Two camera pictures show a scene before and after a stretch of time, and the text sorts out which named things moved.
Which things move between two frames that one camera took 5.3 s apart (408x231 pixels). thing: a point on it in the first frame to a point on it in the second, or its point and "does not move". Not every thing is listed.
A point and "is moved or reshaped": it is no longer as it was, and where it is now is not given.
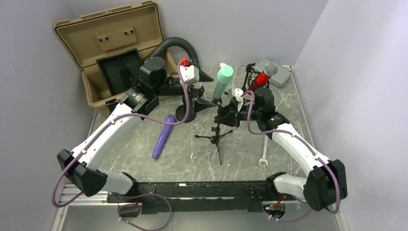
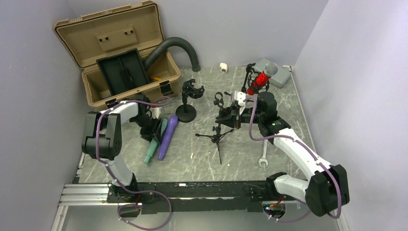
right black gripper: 226,117 does not move
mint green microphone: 225,76 to 153,144
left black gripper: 200,104 to 154,132
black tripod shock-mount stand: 252,73 does not move
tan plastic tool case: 86,38 does not move
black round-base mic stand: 193,93 does not move
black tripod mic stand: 217,135 does not move
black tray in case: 120,70 does not move
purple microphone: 166,132 is moved or reshaped
